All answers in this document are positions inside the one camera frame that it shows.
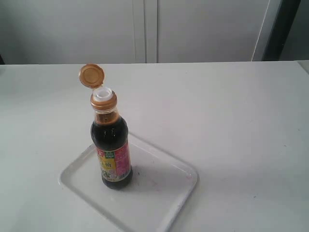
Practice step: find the dark soy sauce bottle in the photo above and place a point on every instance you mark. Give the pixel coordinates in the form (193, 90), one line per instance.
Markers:
(109, 131)

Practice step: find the white plastic tray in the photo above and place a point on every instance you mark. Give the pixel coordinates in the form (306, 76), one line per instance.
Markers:
(159, 188)

